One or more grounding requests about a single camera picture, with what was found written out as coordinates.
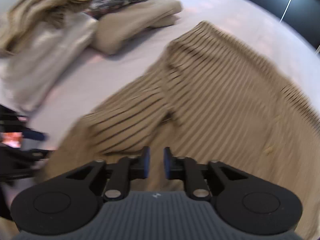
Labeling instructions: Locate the white folded towel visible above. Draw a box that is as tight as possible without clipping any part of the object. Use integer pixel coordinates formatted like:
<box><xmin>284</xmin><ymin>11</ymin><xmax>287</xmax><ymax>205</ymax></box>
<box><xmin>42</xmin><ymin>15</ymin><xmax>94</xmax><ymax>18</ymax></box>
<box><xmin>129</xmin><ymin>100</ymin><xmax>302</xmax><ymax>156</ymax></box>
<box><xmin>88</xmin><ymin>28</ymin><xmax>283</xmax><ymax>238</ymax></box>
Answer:
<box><xmin>1</xmin><ymin>13</ymin><xmax>98</xmax><ymax>112</ymax></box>

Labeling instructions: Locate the polka dot bed sheet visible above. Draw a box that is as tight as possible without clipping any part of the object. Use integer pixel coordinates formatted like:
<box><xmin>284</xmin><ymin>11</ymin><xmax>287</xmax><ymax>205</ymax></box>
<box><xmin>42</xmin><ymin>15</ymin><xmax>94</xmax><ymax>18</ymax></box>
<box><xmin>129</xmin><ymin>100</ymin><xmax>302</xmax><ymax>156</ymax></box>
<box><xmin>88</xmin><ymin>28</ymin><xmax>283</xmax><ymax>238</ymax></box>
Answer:
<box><xmin>0</xmin><ymin>0</ymin><xmax>320</xmax><ymax>205</ymax></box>

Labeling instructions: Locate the brown striped shirt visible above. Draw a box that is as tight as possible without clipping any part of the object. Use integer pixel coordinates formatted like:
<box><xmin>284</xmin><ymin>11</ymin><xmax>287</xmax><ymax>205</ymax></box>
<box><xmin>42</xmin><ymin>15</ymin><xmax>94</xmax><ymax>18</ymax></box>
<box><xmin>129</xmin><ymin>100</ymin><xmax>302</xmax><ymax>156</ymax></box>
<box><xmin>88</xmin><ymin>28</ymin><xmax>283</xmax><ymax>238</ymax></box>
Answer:
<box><xmin>44</xmin><ymin>21</ymin><xmax>319</xmax><ymax>239</ymax></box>

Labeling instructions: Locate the tan folded garment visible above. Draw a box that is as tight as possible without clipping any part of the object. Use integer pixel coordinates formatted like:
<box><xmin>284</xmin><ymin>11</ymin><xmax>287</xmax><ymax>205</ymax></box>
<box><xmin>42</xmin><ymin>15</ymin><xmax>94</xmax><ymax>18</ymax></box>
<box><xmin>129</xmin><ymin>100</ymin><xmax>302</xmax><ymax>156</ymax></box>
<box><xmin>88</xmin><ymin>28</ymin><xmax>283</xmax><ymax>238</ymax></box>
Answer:
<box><xmin>91</xmin><ymin>0</ymin><xmax>183</xmax><ymax>55</ymax></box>

